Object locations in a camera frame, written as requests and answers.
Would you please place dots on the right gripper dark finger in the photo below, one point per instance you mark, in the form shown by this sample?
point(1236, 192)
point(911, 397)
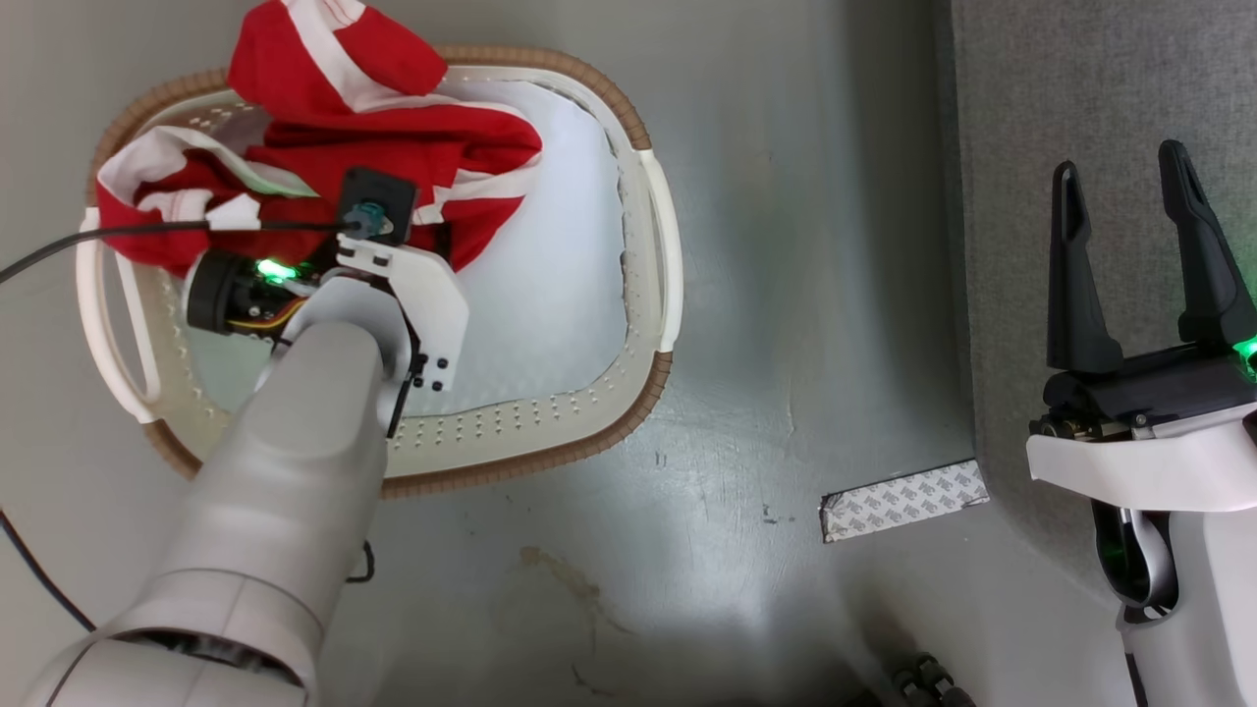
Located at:
point(1077, 314)
point(1213, 285)

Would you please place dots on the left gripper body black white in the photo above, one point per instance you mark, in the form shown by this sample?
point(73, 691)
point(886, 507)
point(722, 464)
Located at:
point(231, 295)

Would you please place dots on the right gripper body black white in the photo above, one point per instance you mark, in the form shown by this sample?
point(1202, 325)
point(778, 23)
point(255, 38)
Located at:
point(1159, 457)

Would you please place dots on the red and white garment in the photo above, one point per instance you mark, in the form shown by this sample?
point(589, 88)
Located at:
point(393, 137)

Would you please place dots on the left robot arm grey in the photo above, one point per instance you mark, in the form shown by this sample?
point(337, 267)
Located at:
point(285, 471)

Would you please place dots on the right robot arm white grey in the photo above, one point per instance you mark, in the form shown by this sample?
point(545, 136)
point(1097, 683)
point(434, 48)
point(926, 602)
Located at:
point(1213, 599)

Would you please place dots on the dark ribbed robot base part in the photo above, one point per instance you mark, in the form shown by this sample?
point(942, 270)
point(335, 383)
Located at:
point(928, 684)

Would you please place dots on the grey fabric sofa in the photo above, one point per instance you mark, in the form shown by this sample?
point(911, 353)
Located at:
point(1110, 88)

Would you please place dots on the grey patterned tape strip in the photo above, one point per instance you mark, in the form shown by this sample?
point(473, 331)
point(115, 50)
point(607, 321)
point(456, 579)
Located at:
point(903, 501)

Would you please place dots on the cream laundry basket brown rim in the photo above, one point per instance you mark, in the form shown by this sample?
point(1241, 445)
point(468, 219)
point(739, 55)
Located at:
point(511, 437)

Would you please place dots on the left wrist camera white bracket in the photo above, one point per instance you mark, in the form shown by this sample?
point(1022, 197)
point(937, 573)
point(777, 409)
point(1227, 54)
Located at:
point(432, 295)

